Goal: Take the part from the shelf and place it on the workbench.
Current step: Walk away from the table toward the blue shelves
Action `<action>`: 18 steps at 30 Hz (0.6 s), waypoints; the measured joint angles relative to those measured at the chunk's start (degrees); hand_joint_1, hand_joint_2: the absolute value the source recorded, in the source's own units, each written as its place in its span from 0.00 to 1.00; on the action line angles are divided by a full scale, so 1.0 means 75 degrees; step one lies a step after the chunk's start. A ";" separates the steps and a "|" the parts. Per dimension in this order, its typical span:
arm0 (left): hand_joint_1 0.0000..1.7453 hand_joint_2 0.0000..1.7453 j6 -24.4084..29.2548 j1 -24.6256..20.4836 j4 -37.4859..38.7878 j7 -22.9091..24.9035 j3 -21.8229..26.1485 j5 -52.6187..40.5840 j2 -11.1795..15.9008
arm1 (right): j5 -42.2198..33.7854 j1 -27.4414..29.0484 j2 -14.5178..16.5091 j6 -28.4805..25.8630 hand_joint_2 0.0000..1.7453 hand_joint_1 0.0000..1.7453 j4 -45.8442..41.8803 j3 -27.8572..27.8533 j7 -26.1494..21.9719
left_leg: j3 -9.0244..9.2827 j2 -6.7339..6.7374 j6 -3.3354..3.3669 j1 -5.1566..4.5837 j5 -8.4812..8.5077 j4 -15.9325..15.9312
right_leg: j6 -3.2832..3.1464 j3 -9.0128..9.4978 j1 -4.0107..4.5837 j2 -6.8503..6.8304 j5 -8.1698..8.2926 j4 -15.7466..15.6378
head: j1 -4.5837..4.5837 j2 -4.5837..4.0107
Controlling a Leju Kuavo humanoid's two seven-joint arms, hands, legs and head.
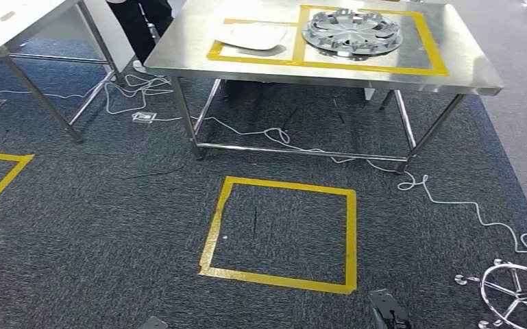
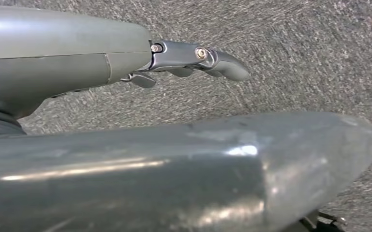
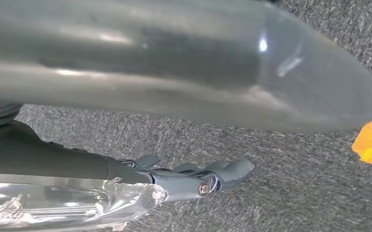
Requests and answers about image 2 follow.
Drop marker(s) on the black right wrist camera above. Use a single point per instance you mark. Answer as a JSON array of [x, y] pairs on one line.
[[320, 222]]

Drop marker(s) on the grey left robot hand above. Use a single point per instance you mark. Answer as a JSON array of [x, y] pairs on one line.
[[60, 41]]

